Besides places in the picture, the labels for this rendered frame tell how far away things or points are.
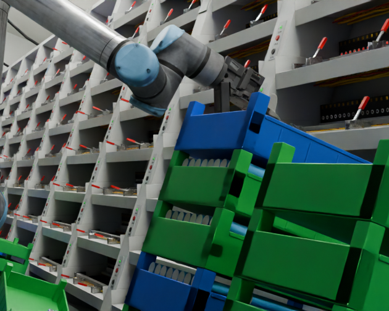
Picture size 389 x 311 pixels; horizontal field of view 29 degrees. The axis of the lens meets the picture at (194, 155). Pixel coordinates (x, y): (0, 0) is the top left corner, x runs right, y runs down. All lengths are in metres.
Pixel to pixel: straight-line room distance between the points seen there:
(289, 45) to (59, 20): 0.73
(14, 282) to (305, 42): 1.16
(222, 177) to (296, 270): 0.26
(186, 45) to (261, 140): 0.86
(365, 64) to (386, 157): 1.11
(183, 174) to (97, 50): 0.69
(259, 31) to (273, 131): 1.42
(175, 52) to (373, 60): 0.46
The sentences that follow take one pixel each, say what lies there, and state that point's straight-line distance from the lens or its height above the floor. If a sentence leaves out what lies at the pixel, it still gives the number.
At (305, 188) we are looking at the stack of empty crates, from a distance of 0.79.
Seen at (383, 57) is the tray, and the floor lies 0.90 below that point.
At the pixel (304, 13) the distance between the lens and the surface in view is 2.18.
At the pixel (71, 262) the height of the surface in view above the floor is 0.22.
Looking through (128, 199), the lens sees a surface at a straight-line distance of 2.91.
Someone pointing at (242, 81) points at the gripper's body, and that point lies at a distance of 1.89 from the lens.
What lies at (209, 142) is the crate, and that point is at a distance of 1.05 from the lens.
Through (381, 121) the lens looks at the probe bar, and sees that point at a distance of 1.77.
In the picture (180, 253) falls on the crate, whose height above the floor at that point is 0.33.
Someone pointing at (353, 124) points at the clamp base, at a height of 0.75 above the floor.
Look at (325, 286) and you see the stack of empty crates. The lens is 0.72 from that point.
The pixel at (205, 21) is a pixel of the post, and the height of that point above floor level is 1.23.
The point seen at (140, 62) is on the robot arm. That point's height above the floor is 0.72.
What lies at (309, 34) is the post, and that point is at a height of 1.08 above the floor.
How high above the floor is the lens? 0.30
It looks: 9 degrees up
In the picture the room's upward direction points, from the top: 18 degrees clockwise
